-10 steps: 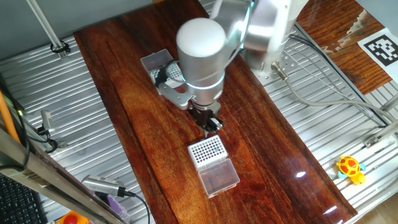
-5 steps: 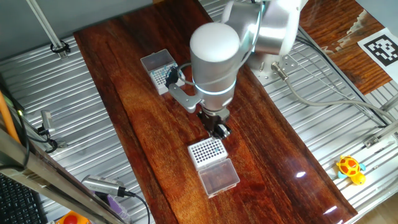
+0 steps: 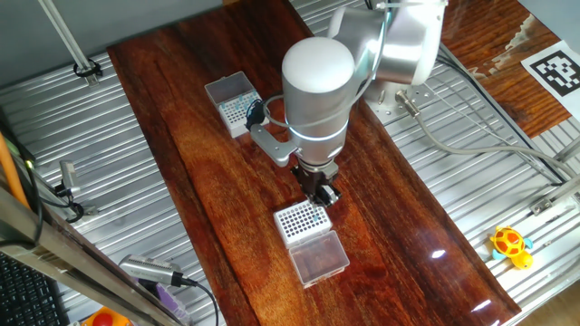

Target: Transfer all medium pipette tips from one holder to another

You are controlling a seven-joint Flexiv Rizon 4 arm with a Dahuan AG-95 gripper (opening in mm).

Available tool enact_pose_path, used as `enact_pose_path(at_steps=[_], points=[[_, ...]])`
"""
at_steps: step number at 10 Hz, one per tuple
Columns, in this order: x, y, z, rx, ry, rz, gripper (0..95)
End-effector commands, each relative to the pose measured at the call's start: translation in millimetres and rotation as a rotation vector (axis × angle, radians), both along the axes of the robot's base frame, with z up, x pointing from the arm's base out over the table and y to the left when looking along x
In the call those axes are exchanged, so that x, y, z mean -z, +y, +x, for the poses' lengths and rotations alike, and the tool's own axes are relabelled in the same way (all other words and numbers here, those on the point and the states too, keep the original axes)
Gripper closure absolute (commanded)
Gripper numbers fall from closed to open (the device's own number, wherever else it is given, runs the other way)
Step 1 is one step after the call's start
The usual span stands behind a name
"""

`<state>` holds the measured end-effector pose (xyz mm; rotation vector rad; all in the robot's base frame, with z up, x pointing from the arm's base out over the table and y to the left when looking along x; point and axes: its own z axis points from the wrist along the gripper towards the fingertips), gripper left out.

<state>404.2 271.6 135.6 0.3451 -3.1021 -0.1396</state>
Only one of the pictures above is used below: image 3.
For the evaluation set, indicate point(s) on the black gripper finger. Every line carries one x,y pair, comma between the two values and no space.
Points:
330,195
313,198

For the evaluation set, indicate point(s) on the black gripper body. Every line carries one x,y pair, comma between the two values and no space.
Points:
312,179

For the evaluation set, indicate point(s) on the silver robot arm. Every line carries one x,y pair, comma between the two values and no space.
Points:
317,90

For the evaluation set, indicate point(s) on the white pipette tip holder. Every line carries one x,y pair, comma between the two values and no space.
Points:
317,258
229,88

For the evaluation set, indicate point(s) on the purple pipette tip box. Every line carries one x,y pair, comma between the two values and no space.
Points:
174,303

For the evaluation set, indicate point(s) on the large brown wooden board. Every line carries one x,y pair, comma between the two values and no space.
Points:
226,181

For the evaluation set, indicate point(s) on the yellow orange toy turtle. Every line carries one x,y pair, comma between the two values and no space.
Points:
509,244

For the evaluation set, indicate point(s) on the worn brown wooden board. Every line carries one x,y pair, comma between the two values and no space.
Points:
521,99

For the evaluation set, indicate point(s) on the orange box red button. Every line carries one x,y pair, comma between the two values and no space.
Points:
104,318

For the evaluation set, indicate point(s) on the black pole clamp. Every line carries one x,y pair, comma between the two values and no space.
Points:
88,71

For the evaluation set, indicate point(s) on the white fiducial tag paper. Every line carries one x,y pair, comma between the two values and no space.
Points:
557,72

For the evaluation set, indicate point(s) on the aluminium pole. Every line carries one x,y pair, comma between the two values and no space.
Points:
68,41

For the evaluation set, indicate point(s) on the orange tube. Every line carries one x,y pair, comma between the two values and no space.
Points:
11,176

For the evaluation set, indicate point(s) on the black keyboard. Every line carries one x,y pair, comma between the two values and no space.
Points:
27,294

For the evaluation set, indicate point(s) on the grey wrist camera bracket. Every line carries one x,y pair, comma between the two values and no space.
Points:
272,145

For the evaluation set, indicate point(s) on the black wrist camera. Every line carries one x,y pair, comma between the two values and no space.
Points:
254,115

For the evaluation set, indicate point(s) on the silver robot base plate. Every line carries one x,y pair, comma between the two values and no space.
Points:
421,93

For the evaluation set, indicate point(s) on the silver depth camera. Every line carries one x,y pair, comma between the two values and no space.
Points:
149,270

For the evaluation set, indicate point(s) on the aluminium profile bracket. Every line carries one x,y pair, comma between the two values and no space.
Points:
557,194

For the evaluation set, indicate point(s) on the small silver mounted camera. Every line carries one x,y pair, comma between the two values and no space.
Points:
69,176

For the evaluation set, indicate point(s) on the steel frame beam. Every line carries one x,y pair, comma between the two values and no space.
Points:
68,258

